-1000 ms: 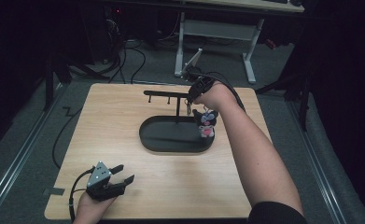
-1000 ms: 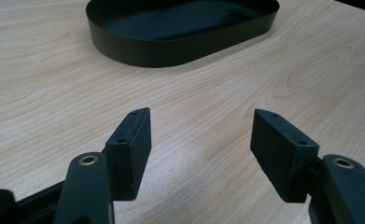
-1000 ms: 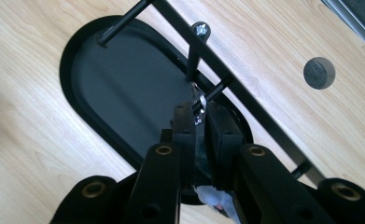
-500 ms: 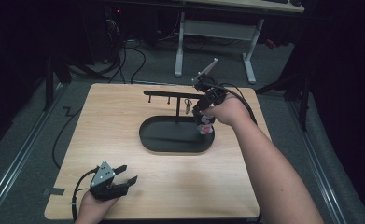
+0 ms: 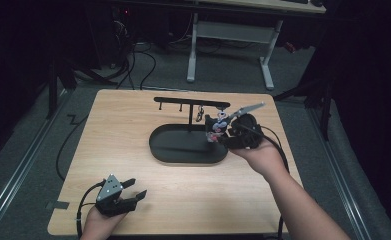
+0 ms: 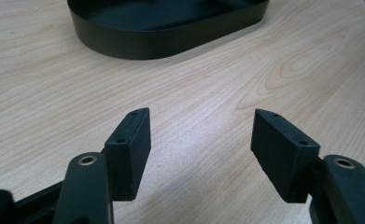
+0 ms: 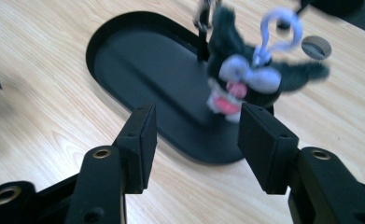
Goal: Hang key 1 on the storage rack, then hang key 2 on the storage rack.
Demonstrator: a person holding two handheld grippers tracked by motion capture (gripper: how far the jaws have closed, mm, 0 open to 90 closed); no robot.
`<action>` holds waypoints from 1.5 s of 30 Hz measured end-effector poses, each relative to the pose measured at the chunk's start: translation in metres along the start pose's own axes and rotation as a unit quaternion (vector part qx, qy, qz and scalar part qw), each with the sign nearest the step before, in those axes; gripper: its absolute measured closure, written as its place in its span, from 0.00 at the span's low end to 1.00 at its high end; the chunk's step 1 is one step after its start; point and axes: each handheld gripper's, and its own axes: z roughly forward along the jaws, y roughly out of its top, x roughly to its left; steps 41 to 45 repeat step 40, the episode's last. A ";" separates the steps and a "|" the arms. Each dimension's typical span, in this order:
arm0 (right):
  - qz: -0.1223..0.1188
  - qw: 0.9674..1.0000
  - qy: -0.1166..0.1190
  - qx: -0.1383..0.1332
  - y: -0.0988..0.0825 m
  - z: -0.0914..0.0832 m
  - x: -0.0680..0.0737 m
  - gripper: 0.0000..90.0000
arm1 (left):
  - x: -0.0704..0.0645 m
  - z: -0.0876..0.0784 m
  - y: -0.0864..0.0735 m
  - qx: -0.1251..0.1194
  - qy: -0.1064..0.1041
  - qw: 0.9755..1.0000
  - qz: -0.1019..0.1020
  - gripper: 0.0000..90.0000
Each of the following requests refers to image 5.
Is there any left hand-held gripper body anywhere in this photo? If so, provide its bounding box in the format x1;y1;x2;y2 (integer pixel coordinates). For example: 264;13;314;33
95;173;138;217

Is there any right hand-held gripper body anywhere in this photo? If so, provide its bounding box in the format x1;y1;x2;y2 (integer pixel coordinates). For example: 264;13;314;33
222;101;266;150

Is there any black and pink plush keychain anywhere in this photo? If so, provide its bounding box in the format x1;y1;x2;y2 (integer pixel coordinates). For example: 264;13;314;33
205;111;231;144

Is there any black hook rack with tray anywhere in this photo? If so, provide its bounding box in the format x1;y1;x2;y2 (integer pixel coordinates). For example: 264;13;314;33
148;96;232;165

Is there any person's left hand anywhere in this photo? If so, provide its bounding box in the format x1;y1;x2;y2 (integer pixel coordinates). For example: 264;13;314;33
79;206;128;240

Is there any person's right hand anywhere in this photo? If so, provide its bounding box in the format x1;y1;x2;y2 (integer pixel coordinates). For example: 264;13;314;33
229;137;289;183

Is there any grey tape strip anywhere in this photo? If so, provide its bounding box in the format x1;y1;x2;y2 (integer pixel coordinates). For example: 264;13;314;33
45;200;71;211

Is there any black metal stand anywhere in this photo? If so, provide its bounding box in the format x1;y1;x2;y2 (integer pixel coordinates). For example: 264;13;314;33
272;78;335;142
45;54;119;121

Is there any white-framed desk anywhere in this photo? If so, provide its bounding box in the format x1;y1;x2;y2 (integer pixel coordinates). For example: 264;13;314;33
185;0;327;92

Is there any small red object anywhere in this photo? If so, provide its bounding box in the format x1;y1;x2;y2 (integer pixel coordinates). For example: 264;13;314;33
283;41;298;54

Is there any left hand-held gripper cable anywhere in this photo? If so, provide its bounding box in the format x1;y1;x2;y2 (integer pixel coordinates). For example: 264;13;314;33
75;179;107;240

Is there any hand-held gripper cable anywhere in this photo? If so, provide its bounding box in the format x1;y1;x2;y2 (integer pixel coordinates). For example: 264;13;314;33
238;122;291;240
75;179;107;240

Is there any right hand-held gripper cable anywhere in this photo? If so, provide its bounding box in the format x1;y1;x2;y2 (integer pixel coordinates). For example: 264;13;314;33
238;122;291;240

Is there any black floor cable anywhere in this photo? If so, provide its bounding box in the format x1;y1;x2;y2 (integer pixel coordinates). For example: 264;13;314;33
55;113;89;182

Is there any metal floor rail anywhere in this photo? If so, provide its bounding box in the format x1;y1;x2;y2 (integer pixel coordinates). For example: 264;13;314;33
0;89;69;236
306;105;373;240

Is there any bundle of black cables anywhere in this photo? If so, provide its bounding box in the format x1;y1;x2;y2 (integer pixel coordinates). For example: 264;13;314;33
107;9;158;91

